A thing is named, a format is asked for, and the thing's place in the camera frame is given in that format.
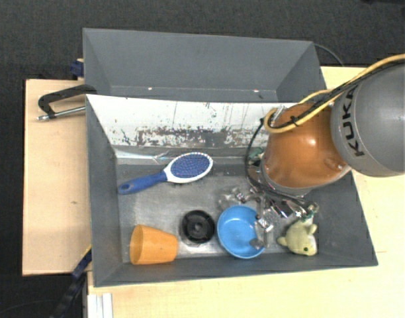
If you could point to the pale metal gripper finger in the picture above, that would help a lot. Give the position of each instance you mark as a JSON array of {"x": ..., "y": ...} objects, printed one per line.
[
  {"x": 257, "y": 243},
  {"x": 265, "y": 225}
]

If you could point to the blue plastic bowl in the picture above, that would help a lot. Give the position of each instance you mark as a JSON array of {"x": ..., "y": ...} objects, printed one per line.
[{"x": 237, "y": 232}]

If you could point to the pale green toy animal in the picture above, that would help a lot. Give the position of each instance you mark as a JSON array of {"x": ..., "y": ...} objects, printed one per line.
[{"x": 300, "y": 238}]

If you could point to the clear glass thing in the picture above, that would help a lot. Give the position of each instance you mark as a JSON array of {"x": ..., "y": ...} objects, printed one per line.
[{"x": 234, "y": 198}]

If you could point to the black round disc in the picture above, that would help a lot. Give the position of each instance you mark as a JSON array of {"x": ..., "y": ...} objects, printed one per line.
[{"x": 198, "y": 226}]

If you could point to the blue and white hairbrush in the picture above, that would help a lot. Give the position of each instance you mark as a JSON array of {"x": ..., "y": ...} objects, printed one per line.
[{"x": 189, "y": 168}]

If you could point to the orange plastic cup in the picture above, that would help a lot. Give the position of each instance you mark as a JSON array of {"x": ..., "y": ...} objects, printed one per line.
[{"x": 153, "y": 245}]

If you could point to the grey metal bin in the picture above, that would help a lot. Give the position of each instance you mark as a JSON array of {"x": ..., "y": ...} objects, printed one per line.
[{"x": 196, "y": 61}]

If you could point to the pale wood board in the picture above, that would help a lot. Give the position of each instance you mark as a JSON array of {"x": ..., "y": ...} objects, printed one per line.
[{"x": 53, "y": 177}]

